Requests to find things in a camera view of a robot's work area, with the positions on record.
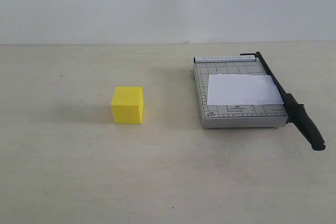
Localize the white paper sheet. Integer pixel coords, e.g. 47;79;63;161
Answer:
207;74;284;105

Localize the black cutter blade arm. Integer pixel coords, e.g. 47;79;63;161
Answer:
240;52;325;151

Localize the grey paper cutter base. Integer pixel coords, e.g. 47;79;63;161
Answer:
193;53;288;129

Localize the yellow cube block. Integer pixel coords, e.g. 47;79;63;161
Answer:
111;87;144;124

